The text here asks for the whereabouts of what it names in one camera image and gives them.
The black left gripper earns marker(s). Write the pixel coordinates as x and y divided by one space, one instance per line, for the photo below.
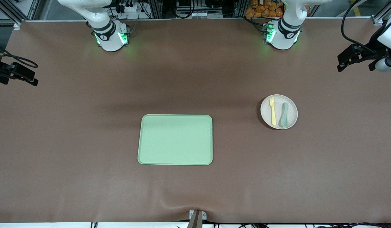
373 50

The yellow plastic fork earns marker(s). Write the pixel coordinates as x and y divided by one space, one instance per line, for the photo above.
273 114

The beige round plate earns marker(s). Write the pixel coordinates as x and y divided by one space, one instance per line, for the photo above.
265 114

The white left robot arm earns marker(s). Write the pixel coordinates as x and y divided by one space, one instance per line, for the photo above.
285 31

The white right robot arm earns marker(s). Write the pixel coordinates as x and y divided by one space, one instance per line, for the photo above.
108 38

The sage green plastic spoon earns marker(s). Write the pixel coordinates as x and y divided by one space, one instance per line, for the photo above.
283 122

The pile of orange objects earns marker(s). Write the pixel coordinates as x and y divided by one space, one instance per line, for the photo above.
262 11

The brown table mat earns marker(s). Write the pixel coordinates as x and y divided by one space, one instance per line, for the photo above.
88 177

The white power strip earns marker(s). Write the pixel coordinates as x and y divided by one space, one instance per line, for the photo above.
132 9

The light green rectangular tray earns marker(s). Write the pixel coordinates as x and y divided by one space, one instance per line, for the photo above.
175 139

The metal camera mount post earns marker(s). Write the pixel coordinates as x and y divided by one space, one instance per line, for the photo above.
197 220

